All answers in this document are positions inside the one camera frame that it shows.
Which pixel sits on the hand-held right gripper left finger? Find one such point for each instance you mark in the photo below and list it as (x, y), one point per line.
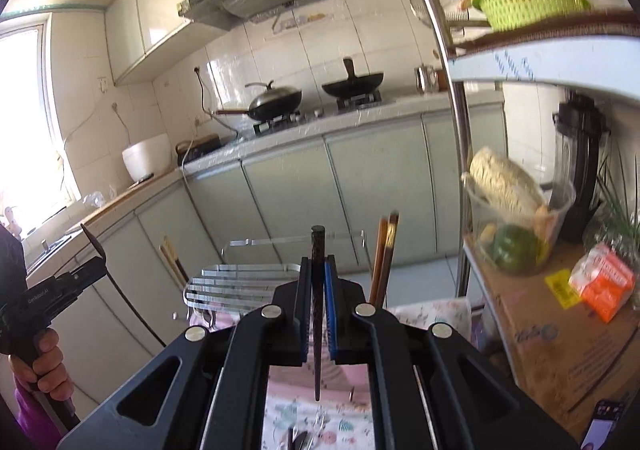
(302, 320)

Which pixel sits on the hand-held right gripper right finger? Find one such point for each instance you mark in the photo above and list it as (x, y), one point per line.
(330, 315)

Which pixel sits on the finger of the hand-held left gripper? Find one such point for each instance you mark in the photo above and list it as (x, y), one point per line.
(87, 286)
(92, 267)

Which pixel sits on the black patterned chopstick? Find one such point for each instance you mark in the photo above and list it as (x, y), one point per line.
(318, 310)

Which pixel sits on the slim black chopstick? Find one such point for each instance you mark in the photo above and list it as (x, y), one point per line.
(95, 242)

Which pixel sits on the reddish brown chopstick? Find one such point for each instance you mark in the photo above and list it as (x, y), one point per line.
(379, 260)

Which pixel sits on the light wooden chopstick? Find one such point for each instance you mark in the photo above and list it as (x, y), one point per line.
(169, 260)
(175, 257)

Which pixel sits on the brown chopstick with pale band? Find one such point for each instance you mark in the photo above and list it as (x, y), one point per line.
(391, 255)

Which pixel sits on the person's left hand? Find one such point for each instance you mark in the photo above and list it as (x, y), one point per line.
(50, 365)

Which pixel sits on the pink plastic drip tray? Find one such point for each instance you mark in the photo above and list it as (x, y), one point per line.
(295, 380)

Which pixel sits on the crumpled clear plastic bag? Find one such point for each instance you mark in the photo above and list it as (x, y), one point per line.
(95, 200)

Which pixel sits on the white rice cooker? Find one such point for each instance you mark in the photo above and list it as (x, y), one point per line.
(147, 158)

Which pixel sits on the kitchen counter cabinets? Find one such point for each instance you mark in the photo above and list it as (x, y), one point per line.
(280, 190)

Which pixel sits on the window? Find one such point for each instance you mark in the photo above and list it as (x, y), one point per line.
(30, 130)

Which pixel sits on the dark countertop appliance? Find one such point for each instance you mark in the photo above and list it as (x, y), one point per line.
(197, 149)

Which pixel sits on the green bell pepper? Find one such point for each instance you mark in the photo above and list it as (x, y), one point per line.
(515, 250)

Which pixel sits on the gas stove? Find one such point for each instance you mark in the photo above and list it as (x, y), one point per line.
(300, 119)

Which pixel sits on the brown cardboard sheet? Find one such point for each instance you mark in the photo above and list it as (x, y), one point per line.
(540, 355)

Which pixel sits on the black wok with lid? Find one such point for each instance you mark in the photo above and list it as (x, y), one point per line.
(275, 103)

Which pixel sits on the napa cabbage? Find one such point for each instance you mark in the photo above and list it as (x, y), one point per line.
(505, 180)

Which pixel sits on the black open wok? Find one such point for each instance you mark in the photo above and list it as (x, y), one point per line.
(352, 88)

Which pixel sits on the orange carrot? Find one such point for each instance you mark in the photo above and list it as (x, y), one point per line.
(544, 220)

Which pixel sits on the clear plastic container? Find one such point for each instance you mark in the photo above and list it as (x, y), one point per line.
(555, 230)

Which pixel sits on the steel kettle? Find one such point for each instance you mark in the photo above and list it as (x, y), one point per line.
(426, 79)

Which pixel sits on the brown pot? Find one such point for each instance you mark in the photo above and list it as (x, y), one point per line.
(442, 80)

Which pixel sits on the metal storage shelf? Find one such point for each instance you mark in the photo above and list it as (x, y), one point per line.
(450, 80)

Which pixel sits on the orange snack packet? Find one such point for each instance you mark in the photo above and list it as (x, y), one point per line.
(602, 282)

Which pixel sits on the black blender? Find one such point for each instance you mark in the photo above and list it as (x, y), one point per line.
(582, 170)

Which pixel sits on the smartphone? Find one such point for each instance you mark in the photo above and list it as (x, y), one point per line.
(602, 430)

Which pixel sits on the green scallions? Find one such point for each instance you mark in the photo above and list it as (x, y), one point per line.
(617, 210)

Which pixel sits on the printed cardboard shelf liner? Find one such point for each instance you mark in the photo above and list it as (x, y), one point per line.
(550, 60)

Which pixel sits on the green plastic basket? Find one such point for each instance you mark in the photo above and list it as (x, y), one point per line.
(530, 5)

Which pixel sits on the white wall socket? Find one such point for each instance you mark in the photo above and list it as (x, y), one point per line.
(105, 85)

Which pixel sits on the white wall cabinets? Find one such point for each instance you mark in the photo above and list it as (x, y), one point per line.
(150, 30)

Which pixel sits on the clear wall shelf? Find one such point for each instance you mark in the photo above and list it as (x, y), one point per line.
(300, 23)

